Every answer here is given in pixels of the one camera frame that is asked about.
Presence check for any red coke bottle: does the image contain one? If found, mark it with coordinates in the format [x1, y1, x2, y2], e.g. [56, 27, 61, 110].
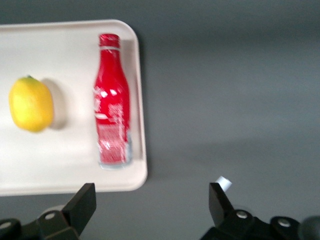
[93, 33, 134, 171]

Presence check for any small white tape piece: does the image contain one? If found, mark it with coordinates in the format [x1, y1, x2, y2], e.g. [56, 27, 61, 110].
[215, 175, 233, 191]

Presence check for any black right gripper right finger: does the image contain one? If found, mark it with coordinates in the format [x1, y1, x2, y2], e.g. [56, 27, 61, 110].
[200, 182, 272, 240]

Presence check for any yellow lemon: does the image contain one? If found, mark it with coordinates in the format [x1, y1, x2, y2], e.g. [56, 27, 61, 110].
[8, 75, 55, 133]

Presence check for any white plastic tray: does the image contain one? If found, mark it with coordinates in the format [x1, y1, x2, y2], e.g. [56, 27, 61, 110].
[0, 19, 149, 197]

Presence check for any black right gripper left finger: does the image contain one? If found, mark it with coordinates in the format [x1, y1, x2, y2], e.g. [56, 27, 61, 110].
[36, 182, 97, 240]

